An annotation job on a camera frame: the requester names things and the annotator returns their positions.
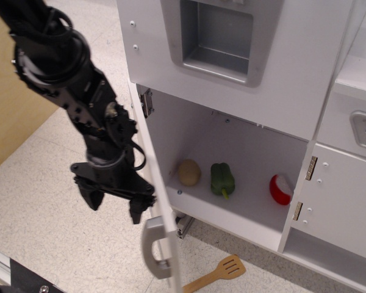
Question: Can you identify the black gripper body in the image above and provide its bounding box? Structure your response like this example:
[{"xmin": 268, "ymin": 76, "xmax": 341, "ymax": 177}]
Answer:
[{"xmin": 71, "ymin": 152, "xmax": 156, "ymax": 205}]

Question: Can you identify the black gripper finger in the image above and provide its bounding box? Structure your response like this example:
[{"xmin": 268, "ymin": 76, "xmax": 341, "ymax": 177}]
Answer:
[
  {"xmin": 129, "ymin": 198, "xmax": 149, "ymax": 225},
  {"xmin": 78, "ymin": 182, "xmax": 104, "ymax": 211}
]

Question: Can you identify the white low fridge door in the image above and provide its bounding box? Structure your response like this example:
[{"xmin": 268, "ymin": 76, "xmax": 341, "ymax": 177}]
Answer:
[{"xmin": 127, "ymin": 81, "xmax": 182, "ymax": 292}]

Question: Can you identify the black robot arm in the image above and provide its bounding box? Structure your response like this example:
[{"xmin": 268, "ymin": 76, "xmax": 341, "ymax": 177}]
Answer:
[{"xmin": 0, "ymin": 1, "xmax": 155, "ymax": 224}]

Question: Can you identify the fridge door metal hinge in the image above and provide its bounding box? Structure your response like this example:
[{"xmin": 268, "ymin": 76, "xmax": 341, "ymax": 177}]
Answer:
[{"xmin": 140, "ymin": 89, "xmax": 154, "ymax": 118}]

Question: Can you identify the beige toy potato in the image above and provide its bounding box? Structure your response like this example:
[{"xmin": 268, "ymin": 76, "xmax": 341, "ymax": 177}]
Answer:
[{"xmin": 178, "ymin": 159, "xmax": 201, "ymax": 186}]

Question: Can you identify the green toy bell pepper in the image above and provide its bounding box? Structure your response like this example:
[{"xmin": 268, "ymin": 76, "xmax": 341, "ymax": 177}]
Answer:
[{"xmin": 210, "ymin": 162, "xmax": 235, "ymax": 200}]

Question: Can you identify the wooden slotted spatula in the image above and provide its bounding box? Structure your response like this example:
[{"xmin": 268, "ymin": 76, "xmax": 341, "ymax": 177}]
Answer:
[{"xmin": 182, "ymin": 255, "xmax": 246, "ymax": 293}]

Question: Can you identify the wooden board panel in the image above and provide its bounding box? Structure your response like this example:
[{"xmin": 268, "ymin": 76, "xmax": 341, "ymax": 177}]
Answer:
[{"xmin": 0, "ymin": 18, "xmax": 57, "ymax": 165}]

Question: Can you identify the red toy cheese wedge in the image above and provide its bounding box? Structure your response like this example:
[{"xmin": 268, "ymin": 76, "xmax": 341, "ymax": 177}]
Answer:
[{"xmin": 269, "ymin": 175, "xmax": 293, "ymax": 205}]

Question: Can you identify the white toy kitchen cabinet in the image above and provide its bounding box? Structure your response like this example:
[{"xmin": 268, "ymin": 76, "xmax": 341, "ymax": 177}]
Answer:
[{"xmin": 117, "ymin": 1, "xmax": 366, "ymax": 292}]

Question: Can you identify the lower metal door hinge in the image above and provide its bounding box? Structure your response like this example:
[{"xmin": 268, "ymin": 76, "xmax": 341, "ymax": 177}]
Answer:
[{"xmin": 292, "ymin": 201, "xmax": 303, "ymax": 221}]

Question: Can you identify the grey ice dispenser recess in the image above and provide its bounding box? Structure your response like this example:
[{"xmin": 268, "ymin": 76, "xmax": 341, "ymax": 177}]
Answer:
[{"xmin": 160, "ymin": 1, "xmax": 284, "ymax": 88}]

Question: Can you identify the upper metal door hinge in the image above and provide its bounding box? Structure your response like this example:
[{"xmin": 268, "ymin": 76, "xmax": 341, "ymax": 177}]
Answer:
[{"xmin": 305, "ymin": 156, "xmax": 317, "ymax": 181}]

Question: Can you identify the grey fridge door handle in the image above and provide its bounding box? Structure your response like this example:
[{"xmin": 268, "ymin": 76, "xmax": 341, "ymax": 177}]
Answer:
[{"xmin": 142, "ymin": 216, "xmax": 172, "ymax": 280}]

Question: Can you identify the aluminium extrusion rail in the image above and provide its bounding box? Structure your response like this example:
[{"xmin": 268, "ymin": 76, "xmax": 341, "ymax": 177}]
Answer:
[{"xmin": 176, "ymin": 213, "xmax": 194, "ymax": 239}]

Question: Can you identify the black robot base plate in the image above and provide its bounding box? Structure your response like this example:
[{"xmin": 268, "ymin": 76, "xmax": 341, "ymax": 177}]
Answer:
[{"xmin": 0, "ymin": 258, "xmax": 64, "ymax": 292}]

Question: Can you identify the grey oven handle plate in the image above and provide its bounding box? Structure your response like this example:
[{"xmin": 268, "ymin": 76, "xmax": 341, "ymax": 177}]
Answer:
[{"xmin": 350, "ymin": 110, "xmax": 366, "ymax": 148}]

